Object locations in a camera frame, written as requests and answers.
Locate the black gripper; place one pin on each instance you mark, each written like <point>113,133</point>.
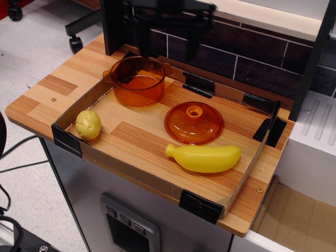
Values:
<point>194,16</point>

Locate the orange transparent toy pot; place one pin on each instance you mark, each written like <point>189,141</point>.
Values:
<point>138,82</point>

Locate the orange transparent pot lid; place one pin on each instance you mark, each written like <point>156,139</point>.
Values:
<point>194,123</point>

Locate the black office chair base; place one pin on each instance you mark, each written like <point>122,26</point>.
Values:
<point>79,25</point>

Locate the yellow toy potato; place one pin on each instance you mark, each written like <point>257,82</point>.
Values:
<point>88,124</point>

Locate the yellow toy banana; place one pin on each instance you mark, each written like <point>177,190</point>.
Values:
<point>204,159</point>

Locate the black caster wheel top left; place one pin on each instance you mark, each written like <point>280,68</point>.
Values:
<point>14,11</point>

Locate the cardboard fence with black tape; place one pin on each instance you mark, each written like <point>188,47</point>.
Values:
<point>132,143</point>

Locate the white toy sink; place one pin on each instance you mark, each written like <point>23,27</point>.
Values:
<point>308,161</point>

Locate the grey toy oven panel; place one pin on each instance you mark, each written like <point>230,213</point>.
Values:
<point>128,230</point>

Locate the black vertical post left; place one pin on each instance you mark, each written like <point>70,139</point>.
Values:
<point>116,30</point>

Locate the black vertical post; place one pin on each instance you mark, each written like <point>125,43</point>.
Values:
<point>320,43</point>
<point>116,30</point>

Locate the black vertical post right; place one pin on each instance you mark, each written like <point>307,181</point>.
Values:
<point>320,43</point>

